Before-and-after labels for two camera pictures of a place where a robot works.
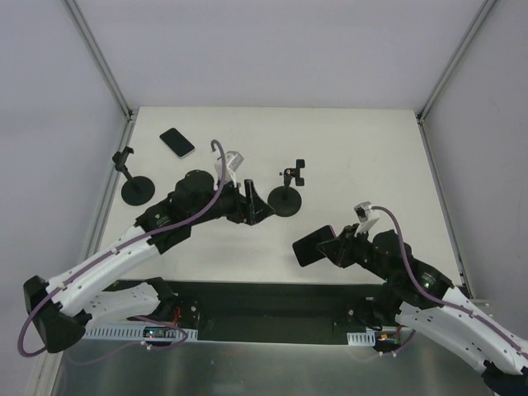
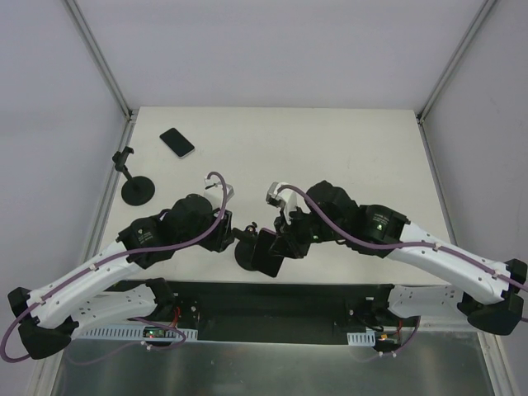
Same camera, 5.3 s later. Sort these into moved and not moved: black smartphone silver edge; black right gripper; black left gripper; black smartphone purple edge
Moved: black right gripper; black left gripper; black smartphone purple edge
Not moved: black smartphone silver edge
